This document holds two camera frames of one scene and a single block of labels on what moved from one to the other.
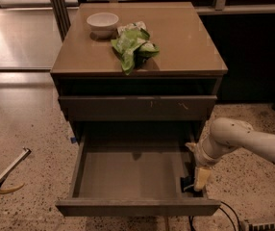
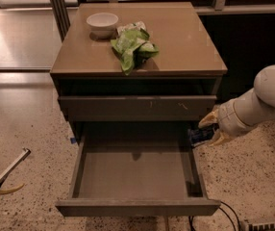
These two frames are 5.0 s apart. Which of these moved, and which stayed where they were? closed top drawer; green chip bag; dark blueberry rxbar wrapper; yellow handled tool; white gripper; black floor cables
Moved: dark blueberry rxbar wrapper; white gripper
Stayed: green chip bag; closed top drawer; yellow handled tool; black floor cables
